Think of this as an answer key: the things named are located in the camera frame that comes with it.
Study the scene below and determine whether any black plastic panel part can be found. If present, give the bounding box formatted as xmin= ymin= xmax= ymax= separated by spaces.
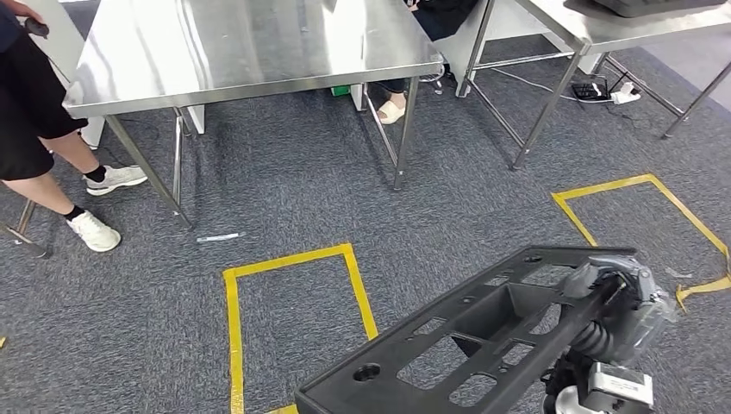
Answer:
xmin=293 ymin=245 xmax=639 ymax=414

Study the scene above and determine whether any black round controller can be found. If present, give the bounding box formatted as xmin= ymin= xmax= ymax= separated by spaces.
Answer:
xmin=22 ymin=16 xmax=52 ymax=40

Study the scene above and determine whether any standing person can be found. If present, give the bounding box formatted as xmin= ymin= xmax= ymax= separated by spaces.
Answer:
xmin=0 ymin=0 xmax=149 ymax=254

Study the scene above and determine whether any steel workbench table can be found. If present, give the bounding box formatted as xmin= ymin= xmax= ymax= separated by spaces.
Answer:
xmin=62 ymin=0 xmax=446 ymax=231

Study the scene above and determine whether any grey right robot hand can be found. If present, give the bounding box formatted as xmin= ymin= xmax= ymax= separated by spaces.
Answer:
xmin=562 ymin=254 xmax=681 ymax=367

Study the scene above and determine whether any grey floor cable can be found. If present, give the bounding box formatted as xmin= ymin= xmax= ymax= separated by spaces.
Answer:
xmin=490 ymin=66 xmax=578 ymax=103

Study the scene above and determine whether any standing person's hand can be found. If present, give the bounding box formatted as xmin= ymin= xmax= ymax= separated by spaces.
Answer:
xmin=0 ymin=0 xmax=46 ymax=28

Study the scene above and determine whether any yellow floor tape square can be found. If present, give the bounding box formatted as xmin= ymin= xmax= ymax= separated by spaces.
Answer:
xmin=222 ymin=243 xmax=380 ymax=414

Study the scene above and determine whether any white power strip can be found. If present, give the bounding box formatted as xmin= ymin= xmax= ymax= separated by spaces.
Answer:
xmin=609 ymin=80 xmax=642 ymax=106

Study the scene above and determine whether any white strip on carpet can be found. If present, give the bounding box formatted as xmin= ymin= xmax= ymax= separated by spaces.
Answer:
xmin=196 ymin=231 xmax=247 ymax=245

